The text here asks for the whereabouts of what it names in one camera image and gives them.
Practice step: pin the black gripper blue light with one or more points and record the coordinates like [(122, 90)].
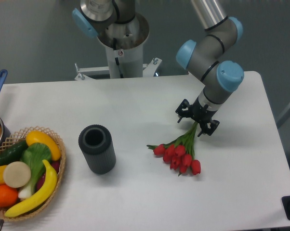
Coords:
[(201, 111)]

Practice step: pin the red tulip bouquet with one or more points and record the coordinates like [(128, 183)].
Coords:
[(180, 153)]

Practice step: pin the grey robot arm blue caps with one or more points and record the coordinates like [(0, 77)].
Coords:
[(220, 79)]

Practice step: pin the dark grey ribbed vase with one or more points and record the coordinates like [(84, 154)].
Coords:
[(96, 144)]

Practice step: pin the yellow banana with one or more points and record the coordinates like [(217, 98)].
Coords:
[(38, 197)]

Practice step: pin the green bok choy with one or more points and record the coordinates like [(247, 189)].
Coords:
[(33, 156)]

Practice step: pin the woven wicker basket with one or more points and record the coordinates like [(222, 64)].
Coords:
[(20, 136)]

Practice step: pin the green cucumber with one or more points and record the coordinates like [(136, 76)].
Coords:
[(13, 153)]

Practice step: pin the beige round disc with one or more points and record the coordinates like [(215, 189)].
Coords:
[(16, 174)]

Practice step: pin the orange fruit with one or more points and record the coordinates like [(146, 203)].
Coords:
[(8, 196)]

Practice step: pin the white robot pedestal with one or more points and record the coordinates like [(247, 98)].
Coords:
[(124, 46)]

